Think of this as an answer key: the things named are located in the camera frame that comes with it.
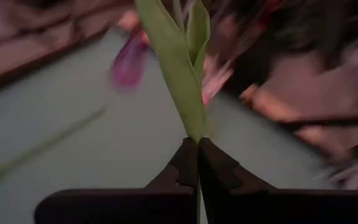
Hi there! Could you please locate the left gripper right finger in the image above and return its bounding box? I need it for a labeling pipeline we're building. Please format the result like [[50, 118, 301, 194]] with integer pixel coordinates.
[[199, 136, 277, 191]]

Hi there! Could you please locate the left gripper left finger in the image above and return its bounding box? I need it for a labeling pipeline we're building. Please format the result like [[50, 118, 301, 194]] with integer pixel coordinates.
[[144, 136, 200, 190]]

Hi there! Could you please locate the dark red artificial tulip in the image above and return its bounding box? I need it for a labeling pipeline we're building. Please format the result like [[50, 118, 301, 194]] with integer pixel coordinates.
[[134, 0, 213, 224]]

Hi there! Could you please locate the pink artificial tulip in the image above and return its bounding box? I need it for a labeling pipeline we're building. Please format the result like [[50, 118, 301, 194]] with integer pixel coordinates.
[[0, 29, 151, 197], [201, 54, 234, 107]]

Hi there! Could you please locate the green table mat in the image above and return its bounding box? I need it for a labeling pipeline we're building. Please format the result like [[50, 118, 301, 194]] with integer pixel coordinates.
[[0, 26, 334, 224]]

